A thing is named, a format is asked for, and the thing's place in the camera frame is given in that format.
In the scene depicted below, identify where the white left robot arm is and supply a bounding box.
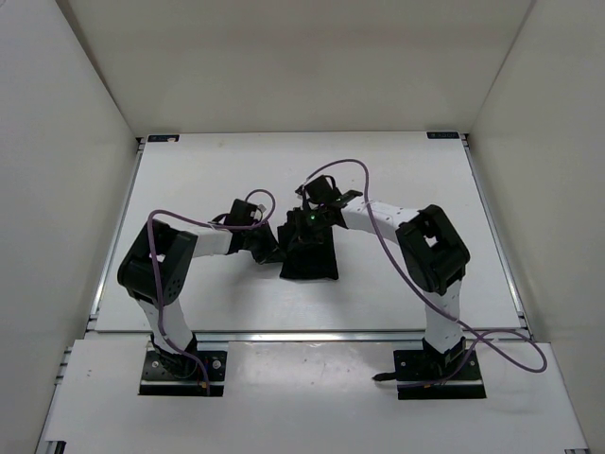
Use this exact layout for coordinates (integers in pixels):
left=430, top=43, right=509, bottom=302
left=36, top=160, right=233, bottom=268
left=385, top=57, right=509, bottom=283
left=117, top=199, right=283, bottom=376

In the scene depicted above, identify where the aluminium front rail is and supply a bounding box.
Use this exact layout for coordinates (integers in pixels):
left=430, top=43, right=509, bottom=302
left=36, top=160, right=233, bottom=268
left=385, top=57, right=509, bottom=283
left=195, top=330, right=424, bottom=342

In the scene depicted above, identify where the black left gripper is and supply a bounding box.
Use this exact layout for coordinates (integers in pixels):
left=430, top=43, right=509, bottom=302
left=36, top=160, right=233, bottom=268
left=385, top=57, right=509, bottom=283
left=243, top=220, right=289, bottom=265

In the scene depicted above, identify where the aluminium right side rail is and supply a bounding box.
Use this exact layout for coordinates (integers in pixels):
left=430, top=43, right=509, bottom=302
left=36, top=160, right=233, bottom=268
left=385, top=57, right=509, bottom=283
left=461, top=133, right=533, bottom=338

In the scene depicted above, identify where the aluminium left side rail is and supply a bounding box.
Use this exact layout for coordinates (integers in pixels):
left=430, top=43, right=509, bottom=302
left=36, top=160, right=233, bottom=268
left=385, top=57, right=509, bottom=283
left=85, top=136, right=147, bottom=332

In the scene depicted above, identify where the black skirt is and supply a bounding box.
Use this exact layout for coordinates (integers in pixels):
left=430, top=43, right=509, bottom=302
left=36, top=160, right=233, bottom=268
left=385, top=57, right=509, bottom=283
left=277, top=208, right=338, bottom=281

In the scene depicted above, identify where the blue corner label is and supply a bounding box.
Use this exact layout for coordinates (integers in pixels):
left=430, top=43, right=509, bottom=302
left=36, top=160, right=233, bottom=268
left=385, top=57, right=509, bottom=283
left=426, top=131, right=459, bottom=140
left=147, top=134, right=180, bottom=143

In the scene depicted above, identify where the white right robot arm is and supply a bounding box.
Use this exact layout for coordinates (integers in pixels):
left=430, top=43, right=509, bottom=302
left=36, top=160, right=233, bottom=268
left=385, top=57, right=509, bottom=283
left=296, top=175, right=470, bottom=379

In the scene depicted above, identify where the aluminium rail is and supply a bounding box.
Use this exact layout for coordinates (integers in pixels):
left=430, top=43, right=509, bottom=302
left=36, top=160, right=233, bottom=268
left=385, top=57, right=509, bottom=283
left=195, top=330, right=424, bottom=342
left=461, top=133, right=533, bottom=338
left=85, top=136, right=147, bottom=332

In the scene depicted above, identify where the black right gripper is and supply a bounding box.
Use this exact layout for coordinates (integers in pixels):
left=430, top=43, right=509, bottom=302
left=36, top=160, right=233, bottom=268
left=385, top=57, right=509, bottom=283
left=287, top=207, right=329, bottom=256

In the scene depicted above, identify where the left blue corner label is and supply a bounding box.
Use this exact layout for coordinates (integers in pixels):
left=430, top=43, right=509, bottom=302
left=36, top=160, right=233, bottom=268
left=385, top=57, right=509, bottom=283
left=147, top=134, right=180, bottom=143

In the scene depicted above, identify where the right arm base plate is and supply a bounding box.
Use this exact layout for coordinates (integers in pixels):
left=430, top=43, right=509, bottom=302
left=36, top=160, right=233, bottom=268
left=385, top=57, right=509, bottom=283
left=372, top=350, right=487, bottom=400

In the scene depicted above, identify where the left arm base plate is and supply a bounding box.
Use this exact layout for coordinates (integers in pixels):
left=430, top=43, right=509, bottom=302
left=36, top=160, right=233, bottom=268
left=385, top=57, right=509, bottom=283
left=138, top=342, right=228, bottom=397

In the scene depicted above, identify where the right blue corner label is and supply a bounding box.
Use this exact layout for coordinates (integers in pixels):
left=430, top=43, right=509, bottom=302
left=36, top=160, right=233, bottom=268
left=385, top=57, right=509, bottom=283
left=426, top=131, right=459, bottom=140

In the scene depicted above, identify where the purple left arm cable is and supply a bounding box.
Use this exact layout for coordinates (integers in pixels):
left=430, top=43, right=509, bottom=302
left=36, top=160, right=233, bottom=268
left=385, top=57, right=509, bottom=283
left=147, top=188, right=277, bottom=351

